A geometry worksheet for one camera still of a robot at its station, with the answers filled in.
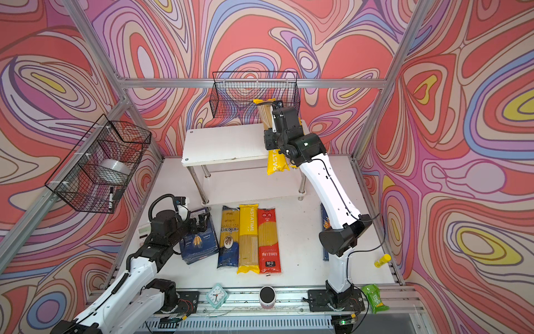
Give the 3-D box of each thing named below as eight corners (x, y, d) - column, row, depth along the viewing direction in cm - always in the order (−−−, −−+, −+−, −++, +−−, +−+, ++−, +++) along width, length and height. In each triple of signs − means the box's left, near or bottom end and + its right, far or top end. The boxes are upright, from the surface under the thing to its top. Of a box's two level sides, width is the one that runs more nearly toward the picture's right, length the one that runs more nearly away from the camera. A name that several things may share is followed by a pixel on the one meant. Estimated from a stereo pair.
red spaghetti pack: (259, 273, 81) (259, 272, 79) (257, 211, 99) (257, 208, 97) (281, 272, 81) (281, 270, 79) (274, 210, 100) (275, 207, 98)
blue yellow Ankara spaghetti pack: (218, 267, 83) (217, 265, 81) (222, 208, 100) (222, 206, 98) (239, 265, 83) (238, 263, 81) (239, 207, 100) (239, 205, 99)
